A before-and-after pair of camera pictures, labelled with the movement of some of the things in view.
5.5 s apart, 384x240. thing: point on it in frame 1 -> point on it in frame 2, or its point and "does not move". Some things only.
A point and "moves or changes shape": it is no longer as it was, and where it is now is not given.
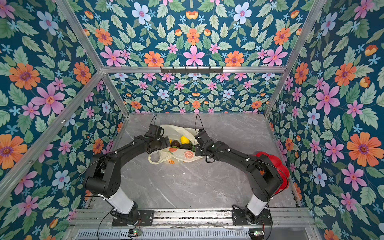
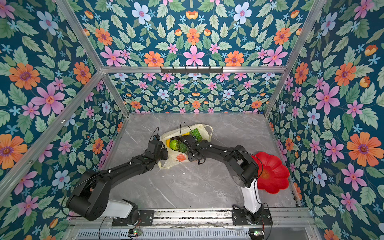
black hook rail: [191, 71] does not move
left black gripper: [163, 143] -> [164, 150]
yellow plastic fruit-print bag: [177, 154] moves or changes shape
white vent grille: [195, 234] does not move
